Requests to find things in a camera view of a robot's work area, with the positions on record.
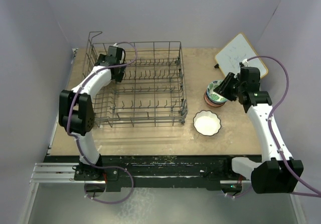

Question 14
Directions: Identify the green leaf patterned bowl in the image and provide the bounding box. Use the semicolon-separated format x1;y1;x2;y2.
206;80;228;103

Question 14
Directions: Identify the orange red patterned bowl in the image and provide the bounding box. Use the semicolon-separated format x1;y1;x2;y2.
204;95;225;107

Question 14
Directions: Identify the white fluted bowl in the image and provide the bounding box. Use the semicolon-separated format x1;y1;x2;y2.
193;110;222;136

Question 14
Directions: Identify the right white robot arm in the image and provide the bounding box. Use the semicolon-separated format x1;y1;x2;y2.
214;67;303;194

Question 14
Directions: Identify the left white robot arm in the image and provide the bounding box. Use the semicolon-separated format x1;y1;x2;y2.
58;44;126;180

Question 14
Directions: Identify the small whiteboard yellow frame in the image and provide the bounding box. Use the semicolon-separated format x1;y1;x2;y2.
215;33;257;77

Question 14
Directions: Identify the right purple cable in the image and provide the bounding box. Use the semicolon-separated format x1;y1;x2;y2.
222;55;321;200

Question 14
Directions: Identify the grey wire dish rack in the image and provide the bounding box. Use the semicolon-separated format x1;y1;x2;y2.
92;41;188;127

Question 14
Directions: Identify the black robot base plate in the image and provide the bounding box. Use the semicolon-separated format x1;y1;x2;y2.
72;155;249;192

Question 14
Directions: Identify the aluminium rail frame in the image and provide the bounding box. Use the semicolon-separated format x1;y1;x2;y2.
19;163;306;223

